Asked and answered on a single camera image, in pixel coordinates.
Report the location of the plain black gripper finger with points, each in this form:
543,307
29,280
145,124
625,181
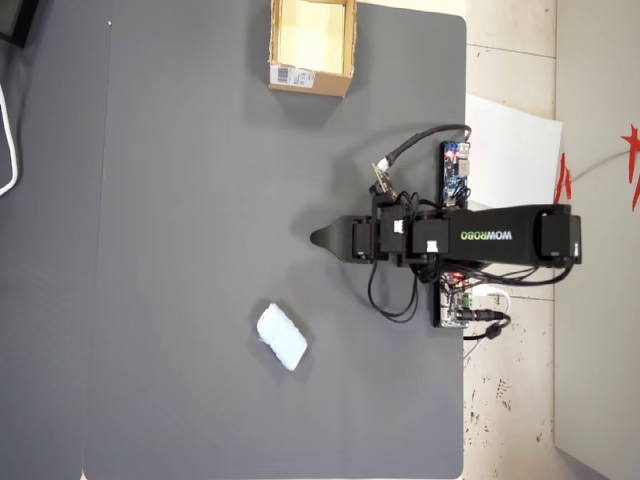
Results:
336,239

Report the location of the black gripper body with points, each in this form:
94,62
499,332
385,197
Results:
364,240

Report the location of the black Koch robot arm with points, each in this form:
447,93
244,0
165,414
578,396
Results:
490,237

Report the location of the open cardboard box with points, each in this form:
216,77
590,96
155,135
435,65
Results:
310,84

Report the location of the motor driver board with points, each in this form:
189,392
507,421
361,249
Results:
450,310

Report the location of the blue circuit board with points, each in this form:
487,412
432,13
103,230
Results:
454,170

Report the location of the grey table mat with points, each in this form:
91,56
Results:
200,200
45,275

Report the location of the white paper sheet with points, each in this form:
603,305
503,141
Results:
510,160

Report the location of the black camera circuit board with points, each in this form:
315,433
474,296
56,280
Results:
384,181

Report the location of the white curved frame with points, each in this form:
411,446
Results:
11,150

